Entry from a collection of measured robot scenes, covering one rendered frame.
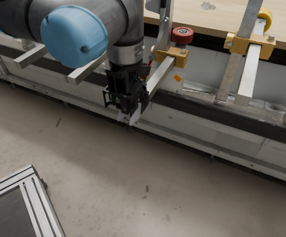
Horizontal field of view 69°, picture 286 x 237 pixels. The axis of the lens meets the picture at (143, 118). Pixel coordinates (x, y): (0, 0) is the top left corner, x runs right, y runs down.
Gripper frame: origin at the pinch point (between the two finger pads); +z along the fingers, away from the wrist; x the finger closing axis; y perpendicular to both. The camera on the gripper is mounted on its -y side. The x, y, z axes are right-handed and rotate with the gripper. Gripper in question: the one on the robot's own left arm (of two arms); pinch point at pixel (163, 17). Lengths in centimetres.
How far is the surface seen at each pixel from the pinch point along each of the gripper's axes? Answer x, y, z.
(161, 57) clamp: -5.8, -0.2, 16.5
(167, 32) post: -6.0, -1.8, 7.1
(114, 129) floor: -40, 33, 101
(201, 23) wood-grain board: -24.8, -15.8, 11.1
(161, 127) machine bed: -31, -4, 85
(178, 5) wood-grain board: -44.4, -6.7, 11.2
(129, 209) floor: 20, 12, 101
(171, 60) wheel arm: -1.3, -4.1, 15.1
